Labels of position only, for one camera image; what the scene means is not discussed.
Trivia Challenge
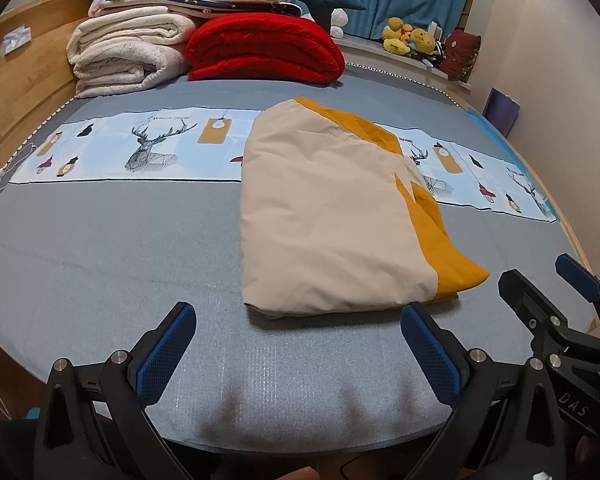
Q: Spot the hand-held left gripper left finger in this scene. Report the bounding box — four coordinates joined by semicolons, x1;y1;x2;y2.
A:
32;301;198;480

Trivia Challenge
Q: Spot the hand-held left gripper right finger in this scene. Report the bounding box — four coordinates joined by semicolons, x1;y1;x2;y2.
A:
401;302;573;480

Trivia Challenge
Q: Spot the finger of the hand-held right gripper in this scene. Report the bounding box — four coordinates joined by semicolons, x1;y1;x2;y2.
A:
497;269;600;366
555;253;600;326

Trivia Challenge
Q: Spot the beige and mustard hooded jacket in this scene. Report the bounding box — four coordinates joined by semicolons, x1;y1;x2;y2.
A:
240;96;491;321

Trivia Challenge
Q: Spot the purple box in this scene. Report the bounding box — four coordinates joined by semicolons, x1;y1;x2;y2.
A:
484;87;521;137

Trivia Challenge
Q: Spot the light blue printed cloth strip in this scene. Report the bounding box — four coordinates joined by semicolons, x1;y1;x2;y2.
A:
0;106;563;223

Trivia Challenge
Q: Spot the speckled white folded blanket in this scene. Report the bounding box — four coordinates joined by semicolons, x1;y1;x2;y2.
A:
72;42;190;98

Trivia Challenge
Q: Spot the yellow bear plush toy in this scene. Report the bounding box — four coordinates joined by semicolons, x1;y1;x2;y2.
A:
405;27;438;58

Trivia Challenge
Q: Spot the wooden bed headboard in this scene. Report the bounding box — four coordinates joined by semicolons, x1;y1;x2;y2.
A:
0;0;111;183

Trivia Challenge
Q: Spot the white window sill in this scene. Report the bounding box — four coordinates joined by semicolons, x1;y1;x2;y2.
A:
337;35;473;93

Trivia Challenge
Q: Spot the yellow duck plush toy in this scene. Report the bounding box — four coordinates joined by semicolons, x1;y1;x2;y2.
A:
381;16;411;56

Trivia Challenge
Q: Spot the red folded quilt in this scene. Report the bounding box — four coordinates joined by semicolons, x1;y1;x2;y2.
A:
185;14;346;85

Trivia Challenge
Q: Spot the cream folded blanket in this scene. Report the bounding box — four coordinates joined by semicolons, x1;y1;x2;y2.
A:
66;11;197;68

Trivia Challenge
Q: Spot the tissue pack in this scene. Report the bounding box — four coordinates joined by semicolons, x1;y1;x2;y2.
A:
1;25;33;53

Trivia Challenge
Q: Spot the white plush toy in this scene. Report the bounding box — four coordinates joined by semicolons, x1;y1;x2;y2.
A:
330;8;350;38

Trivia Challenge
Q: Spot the wooden bed frame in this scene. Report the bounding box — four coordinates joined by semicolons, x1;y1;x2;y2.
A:
462;105;600;281

